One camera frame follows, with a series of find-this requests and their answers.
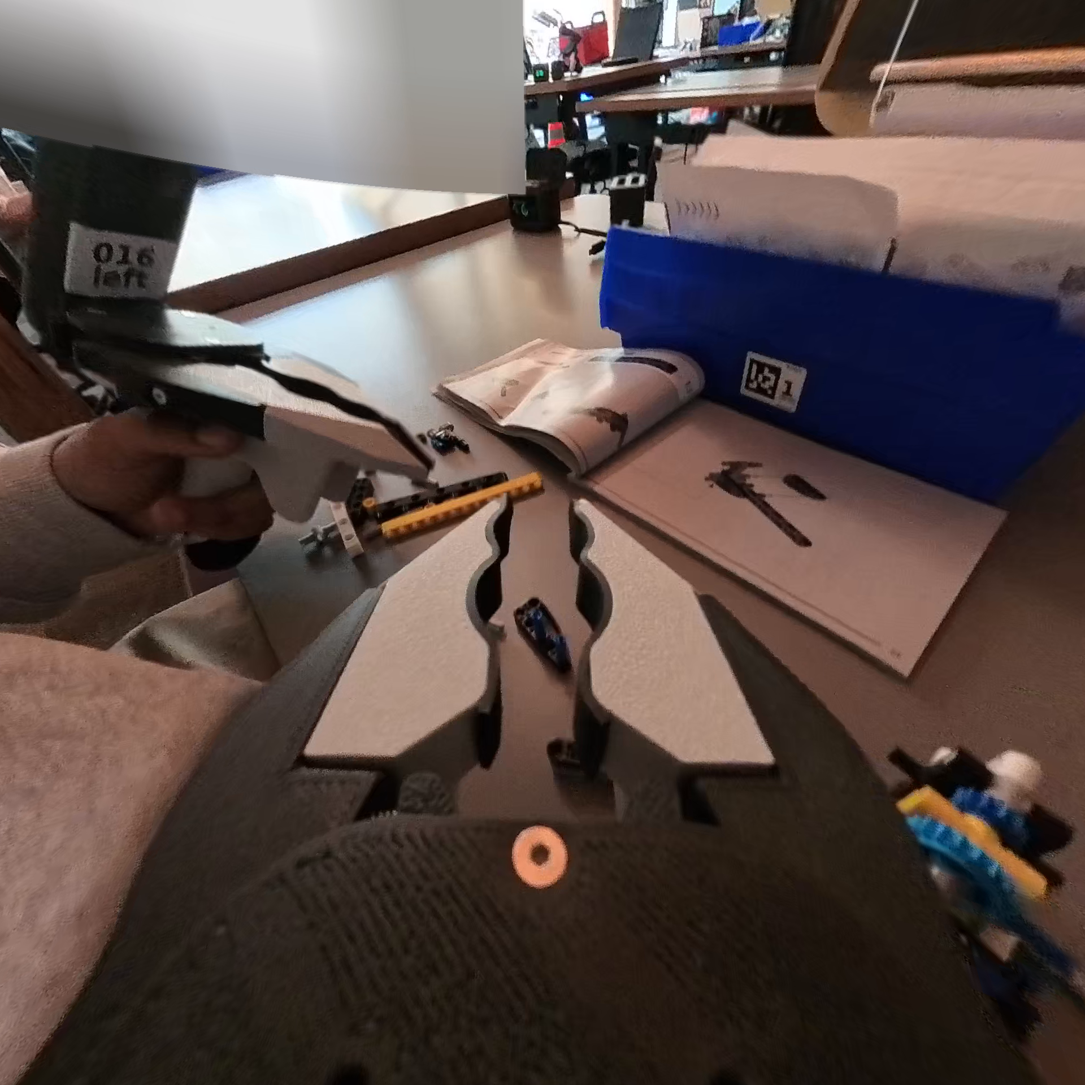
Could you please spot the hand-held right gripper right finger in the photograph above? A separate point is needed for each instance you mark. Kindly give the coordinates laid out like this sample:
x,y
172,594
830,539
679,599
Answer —
x,y
670,670

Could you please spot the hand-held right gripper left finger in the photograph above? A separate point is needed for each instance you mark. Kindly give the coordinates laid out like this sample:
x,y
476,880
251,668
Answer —
x,y
398,670

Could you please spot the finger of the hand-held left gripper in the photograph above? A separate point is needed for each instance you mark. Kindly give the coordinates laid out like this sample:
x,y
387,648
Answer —
x,y
318,371
339,436

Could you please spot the blue black lego piece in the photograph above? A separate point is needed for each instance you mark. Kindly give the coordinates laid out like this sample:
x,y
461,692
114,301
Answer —
x,y
542,634

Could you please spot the long yellow lego beam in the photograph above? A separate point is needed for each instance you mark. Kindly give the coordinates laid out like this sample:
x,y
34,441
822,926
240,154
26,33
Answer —
x,y
458,508

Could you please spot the white lego beam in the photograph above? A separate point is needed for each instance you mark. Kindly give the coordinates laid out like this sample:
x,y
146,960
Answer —
x,y
349,532

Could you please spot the blue grey black lego assembly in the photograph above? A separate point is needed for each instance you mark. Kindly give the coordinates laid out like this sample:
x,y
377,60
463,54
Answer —
x,y
442,439

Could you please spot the light grey lego axle pin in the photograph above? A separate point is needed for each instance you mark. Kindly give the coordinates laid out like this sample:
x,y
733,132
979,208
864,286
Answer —
x,y
318,540

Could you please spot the long black lego beam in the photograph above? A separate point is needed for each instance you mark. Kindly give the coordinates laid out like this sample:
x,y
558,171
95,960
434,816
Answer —
x,y
424,500

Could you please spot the partly built lego model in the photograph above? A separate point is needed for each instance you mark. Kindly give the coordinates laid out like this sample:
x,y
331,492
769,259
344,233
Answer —
x,y
975,848

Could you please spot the person's left hand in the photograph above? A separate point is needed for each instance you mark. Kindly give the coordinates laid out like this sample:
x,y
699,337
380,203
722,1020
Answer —
x,y
119,466

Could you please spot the flat instruction booklet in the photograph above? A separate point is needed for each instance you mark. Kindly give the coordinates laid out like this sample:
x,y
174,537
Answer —
x,y
814,559

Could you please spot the black cube device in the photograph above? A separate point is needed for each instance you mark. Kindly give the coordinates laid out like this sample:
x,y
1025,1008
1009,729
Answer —
x,y
534,208

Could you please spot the person's beige sweater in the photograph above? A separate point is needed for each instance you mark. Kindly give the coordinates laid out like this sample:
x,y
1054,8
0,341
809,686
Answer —
x,y
85,805

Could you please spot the small black box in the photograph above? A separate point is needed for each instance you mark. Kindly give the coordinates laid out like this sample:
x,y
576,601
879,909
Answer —
x,y
627,202

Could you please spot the blue plastic bin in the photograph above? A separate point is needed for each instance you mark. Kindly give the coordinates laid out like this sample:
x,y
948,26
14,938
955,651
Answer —
x,y
890,356

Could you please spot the brown background desk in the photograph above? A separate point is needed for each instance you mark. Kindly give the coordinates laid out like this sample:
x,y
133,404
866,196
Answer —
x,y
703,89
610,72

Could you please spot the red bag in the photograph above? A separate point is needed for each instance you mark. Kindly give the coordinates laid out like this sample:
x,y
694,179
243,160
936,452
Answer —
x,y
586,41

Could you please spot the brown wooden panel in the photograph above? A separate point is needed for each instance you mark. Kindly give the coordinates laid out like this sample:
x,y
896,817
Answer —
x,y
856,59

